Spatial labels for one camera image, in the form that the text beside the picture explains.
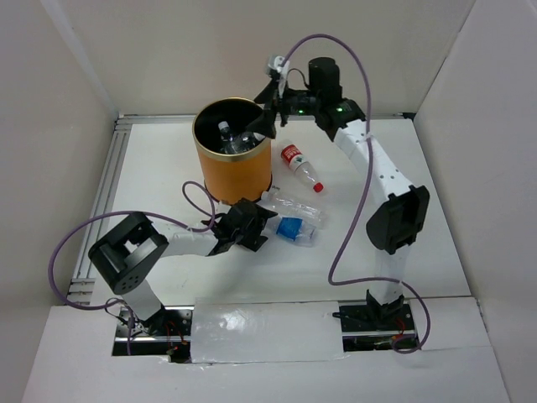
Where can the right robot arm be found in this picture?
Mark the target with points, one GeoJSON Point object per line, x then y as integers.
{"type": "Point", "coordinates": [401, 206]}

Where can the white tape patch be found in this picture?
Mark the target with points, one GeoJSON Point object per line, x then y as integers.
{"type": "Point", "coordinates": [265, 333]}

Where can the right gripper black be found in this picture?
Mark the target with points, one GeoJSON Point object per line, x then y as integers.
{"type": "Point", "coordinates": [264, 124]}

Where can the clear bottle white cap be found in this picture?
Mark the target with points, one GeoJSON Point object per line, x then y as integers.
{"type": "Point", "coordinates": [292, 206]}

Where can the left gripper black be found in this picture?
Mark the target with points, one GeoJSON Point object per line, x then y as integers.
{"type": "Point", "coordinates": [254, 240]}

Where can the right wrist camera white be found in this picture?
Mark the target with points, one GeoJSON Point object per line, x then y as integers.
{"type": "Point", "coordinates": [278, 69]}

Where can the blue label clear bottle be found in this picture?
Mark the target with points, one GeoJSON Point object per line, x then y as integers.
{"type": "Point", "coordinates": [296, 231]}

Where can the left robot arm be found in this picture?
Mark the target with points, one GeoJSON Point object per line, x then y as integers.
{"type": "Point", "coordinates": [127, 253]}

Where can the red label clear bottle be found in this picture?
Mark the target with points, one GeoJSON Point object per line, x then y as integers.
{"type": "Point", "coordinates": [300, 166]}

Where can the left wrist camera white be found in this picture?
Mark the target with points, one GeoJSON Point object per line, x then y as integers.
{"type": "Point", "coordinates": [222, 207]}

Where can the orange cylindrical bin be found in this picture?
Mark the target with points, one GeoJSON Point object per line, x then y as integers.
{"type": "Point", "coordinates": [230, 177]}

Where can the clear crushed bottle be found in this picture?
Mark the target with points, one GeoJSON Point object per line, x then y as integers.
{"type": "Point", "coordinates": [229, 140]}

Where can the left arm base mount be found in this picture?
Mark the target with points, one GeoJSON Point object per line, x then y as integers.
{"type": "Point", "coordinates": [167, 335]}

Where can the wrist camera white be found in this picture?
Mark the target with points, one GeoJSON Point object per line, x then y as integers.
{"type": "Point", "coordinates": [278, 69]}
{"type": "Point", "coordinates": [222, 207]}

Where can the clear bottle blue round sticker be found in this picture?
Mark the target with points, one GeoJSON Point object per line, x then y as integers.
{"type": "Point", "coordinates": [246, 141]}

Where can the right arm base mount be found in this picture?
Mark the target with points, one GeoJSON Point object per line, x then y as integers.
{"type": "Point", "coordinates": [360, 333]}

